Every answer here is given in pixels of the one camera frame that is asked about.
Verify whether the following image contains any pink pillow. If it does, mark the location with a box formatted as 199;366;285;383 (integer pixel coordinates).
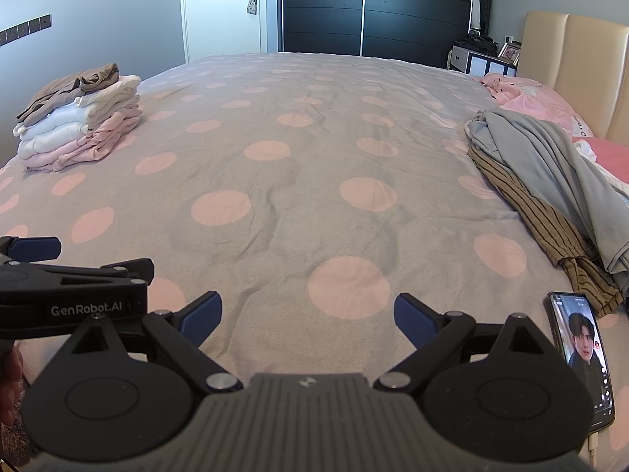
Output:
585;138;629;183

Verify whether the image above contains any grey t-shirt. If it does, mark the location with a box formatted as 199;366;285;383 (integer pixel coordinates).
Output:
464;108;629;286

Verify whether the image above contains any stack of folded clothes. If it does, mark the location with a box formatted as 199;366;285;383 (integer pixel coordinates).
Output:
22;103;143;173

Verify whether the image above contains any brown folded garment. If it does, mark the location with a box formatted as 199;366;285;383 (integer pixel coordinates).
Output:
16;63;120;121

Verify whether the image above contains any white crumpled garment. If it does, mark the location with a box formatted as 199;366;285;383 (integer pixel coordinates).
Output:
572;140;598;163

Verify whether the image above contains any cream folded top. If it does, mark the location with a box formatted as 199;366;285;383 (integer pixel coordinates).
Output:
74;75;142;109

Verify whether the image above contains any white door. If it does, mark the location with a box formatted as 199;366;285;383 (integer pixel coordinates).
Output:
179;0;269;64

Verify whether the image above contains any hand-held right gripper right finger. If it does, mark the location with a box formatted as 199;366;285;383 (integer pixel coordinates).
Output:
373;292;547;394

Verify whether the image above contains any grey pink-dotted bed cover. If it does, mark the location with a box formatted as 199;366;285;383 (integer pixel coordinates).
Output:
0;52;629;472

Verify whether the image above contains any grey wall switch strip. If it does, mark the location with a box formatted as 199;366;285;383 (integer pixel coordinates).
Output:
0;14;52;47

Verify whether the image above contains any brown striped garment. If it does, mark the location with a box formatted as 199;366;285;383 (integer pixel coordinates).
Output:
467;145;624;318

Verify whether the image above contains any white nightstand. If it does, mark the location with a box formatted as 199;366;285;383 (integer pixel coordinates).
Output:
446;45;518;77

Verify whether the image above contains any black smartphone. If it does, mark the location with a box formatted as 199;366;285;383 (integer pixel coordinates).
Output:
547;291;615;431

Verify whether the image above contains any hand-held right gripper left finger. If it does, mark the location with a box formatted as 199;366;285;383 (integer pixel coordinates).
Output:
71;291;244;394

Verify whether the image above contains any white folded top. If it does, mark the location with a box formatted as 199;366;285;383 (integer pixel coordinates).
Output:
13;105;94;155

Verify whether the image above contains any pink printed quilt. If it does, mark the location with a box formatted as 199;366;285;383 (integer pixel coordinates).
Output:
479;73;595;138

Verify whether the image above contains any black bag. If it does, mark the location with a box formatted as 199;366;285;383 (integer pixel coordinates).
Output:
454;29;499;55

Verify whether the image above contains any white charging cable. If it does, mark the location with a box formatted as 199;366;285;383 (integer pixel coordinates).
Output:
585;428;603;468

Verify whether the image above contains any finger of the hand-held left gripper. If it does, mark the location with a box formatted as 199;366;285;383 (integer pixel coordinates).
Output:
0;257;155;285
0;236;62;262

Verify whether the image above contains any person's left hand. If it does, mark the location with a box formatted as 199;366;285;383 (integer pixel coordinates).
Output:
0;344;23;426

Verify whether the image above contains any black wardrobe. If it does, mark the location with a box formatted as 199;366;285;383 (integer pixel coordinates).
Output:
278;0;492;57

